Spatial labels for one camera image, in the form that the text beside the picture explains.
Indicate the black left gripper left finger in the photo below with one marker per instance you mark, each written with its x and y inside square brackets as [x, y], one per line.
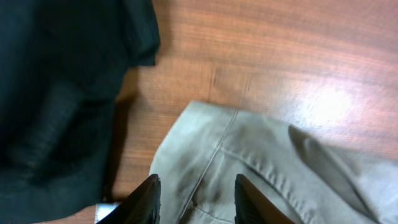
[142, 206]

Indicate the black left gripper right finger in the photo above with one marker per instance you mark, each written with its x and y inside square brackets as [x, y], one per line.
[252, 207]

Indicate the khaki cargo shorts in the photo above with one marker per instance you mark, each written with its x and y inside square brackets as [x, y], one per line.
[309, 182]

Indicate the black folded garment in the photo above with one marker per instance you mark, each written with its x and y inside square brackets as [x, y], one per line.
[62, 67]

